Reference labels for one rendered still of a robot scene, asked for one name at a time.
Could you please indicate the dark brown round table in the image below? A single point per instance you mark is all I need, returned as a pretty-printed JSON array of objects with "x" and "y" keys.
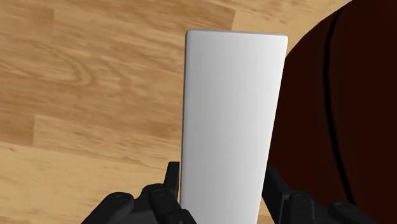
[{"x": 341, "y": 108}]

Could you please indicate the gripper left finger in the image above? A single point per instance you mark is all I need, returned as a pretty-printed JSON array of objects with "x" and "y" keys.
[{"x": 161, "y": 198}]

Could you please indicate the white rectangular slab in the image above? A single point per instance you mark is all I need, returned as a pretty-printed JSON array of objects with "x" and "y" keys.
[{"x": 231, "y": 130}]

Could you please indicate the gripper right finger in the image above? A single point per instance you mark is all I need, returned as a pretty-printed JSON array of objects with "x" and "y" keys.
[{"x": 291, "y": 201}]

